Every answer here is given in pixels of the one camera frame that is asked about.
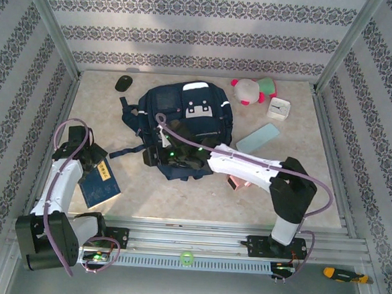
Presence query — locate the blue book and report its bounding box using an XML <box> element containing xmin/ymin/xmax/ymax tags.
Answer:
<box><xmin>77</xmin><ymin>158</ymin><xmax>124</xmax><ymax>212</ymax></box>

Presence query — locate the navy blue student backpack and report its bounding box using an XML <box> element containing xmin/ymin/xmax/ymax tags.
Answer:
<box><xmin>107</xmin><ymin>75</ymin><xmax>238</xmax><ymax>186</ymax></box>

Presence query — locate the small pink box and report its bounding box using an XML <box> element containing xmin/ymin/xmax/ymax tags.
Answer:
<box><xmin>226</xmin><ymin>174</ymin><xmax>252</xmax><ymax>193</ymax></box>

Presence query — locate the black computer mouse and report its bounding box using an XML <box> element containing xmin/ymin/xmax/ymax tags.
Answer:
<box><xmin>114</xmin><ymin>75</ymin><xmax>134</xmax><ymax>93</ymax></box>

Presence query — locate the white pink green plush toy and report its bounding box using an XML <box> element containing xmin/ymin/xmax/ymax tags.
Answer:
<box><xmin>229</xmin><ymin>74</ymin><xmax>279</xmax><ymax>108</ymax></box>

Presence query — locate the white square alarm clock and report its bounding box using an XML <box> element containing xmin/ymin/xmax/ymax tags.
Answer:
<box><xmin>266</xmin><ymin>95</ymin><xmax>291</xmax><ymax>121</ymax></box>

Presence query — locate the controller board with green light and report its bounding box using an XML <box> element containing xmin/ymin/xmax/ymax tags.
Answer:
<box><xmin>83</xmin><ymin>250</ymin><xmax>111</xmax><ymax>262</ymax></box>
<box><xmin>270</xmin><ymin>261</ymin><xmax>297</xmax><ymax>275</ymax></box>

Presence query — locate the orange black screwdriver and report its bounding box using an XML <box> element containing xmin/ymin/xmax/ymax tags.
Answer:
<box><xmin>322</xmin><ymin>266</ymin><xmax>375</xmax><ymax>285</ymax></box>

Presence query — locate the aluminium side rail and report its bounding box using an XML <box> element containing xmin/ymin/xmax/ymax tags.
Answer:
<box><xmin>22</xmin><ymin>71</ymin><xmax>84</xmax><ymax>220</ymax></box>
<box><xmin>302</xmin><ymin>84</ymin><xmax>369</xmax><ymax>240</ymax></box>

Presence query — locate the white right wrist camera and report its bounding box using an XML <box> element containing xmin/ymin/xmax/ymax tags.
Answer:
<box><xmin>155</xmin><ymin>126</ymin><xmax>171</xmax><ymax>149</ymax></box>

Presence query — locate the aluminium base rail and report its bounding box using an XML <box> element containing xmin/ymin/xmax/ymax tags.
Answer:
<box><xmin>5</xmin><ymin>207</ymin><xmax>375</xmax><ymax>270</ymax></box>

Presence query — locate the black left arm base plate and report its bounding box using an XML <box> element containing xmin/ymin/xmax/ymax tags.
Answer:
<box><xmin>67</xmin><ymin>223</ymin><xmax>131</xmax><ymax>250</ymax></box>

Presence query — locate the green tape ring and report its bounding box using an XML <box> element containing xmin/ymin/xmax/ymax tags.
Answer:
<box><xmin>180</xmin><ymin>250</ymin><xmax>195</xmax><ymax>266</ymax></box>

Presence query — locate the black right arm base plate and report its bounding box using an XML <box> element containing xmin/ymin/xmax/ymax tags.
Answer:
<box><xmin>238</xmin><ymin>233</ymin><xmax>309</xmax><ymax>262</ymax></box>

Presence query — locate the grey slotted cable duct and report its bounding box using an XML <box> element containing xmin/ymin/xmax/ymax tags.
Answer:
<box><xmin>76</xmin><ymin>248</ymin><xmax>273</xmax><ymax>277</ymax></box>

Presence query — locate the aluminium frame post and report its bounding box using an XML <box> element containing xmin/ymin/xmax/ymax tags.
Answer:
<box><xmin>313</xmin><ymin>0</ymin><xmax>385</xmax><ymax>99</ymax></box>
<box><xmin>12</xmin><ymin>0</ymin><xmax>88</xmax><ymax>79</ymax></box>

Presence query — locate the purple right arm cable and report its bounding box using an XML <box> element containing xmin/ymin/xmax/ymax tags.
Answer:
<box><xmin>144</xmin><ymin>113</ymin><xmax>340</xmax><ymax>288</ymax></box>

